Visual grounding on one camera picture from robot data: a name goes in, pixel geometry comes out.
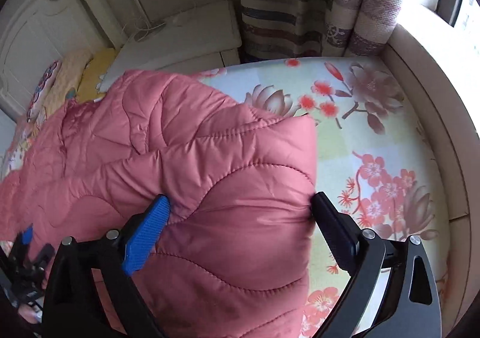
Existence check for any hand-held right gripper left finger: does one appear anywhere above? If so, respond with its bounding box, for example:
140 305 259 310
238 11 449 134
43 193 171 338

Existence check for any white bed headboard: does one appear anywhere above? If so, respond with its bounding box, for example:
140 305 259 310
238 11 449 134
0 0 124 117

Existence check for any patterned pillow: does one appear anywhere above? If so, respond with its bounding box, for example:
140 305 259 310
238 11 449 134
24 49 94 123

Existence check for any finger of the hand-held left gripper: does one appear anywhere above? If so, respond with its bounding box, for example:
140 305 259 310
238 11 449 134
34 243 56 269
16 223 35 253

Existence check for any yellow pillow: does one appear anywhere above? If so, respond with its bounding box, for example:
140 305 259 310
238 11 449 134
77 48 119 104

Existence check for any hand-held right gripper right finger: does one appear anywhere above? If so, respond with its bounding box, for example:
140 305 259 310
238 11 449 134
310 192 442 338

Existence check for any pink quilted jacket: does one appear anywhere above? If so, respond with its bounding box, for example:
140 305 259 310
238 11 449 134
0 70 319 338

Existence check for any white nightstand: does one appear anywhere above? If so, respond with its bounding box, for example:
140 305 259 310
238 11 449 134
99 0 242 93

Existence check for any striped floral curtain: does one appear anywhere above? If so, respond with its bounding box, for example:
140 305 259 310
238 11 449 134
240 0 409 65

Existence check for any floral bed sheet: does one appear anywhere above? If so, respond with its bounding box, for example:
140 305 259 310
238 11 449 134
0 56 451 338

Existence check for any beige window ledge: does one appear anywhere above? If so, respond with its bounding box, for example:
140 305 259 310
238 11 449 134
379 23 480 324

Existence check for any dark framed window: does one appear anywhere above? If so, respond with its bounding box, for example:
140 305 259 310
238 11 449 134
435 0 480 57

